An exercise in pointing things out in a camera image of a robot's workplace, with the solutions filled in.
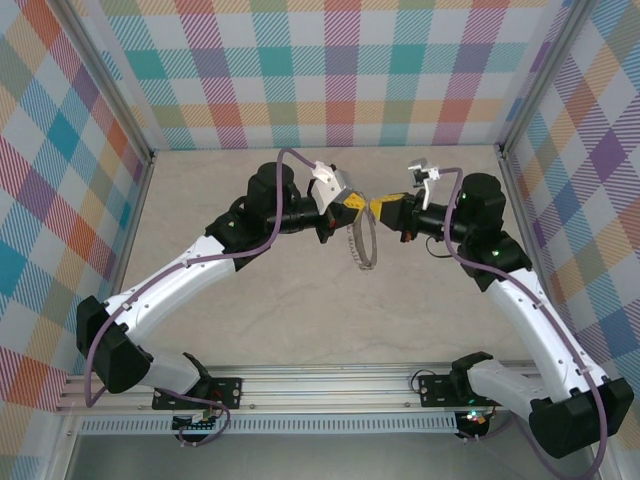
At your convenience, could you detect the aluminium side rail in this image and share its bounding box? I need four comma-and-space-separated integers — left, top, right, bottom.
497, 144, 561, 346
87, 149, 157, 374

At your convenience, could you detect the aluminium mounting rail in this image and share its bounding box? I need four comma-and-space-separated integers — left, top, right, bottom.
54, 362, 606, 414

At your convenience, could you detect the white slotted cable duct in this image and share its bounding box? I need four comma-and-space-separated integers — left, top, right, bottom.
79, 413, 459, 435

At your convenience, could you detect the right controller board with lights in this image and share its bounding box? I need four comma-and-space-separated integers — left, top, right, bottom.
457, 408, 494, 431

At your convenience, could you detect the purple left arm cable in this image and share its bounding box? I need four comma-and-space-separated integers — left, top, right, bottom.
83, 148, 321, 448

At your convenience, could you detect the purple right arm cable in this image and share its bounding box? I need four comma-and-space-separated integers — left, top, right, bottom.
437, 167, 609, 480

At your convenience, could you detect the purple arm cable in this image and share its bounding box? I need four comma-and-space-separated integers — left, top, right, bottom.
83, 148, 321, 448
437, 167, 609, 480

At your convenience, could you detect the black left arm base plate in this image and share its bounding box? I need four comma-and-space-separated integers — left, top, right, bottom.
152, 375, 245, 411

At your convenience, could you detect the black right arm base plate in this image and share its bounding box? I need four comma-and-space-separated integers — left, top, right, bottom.
418, 372, 509, 407

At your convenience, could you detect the aluminium frame post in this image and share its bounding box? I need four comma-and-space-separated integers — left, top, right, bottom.
49, 0, 157, 161
494, 0, 596, 159

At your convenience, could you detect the large metal keyring with rings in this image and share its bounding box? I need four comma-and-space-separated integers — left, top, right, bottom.
347, 199, 379, 273

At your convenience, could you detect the grey metal shelf panel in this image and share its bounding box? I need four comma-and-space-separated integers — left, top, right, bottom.
64, 433, 601, 480

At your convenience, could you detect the left controller board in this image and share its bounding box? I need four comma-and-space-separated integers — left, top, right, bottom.
171, 412, 221, 434

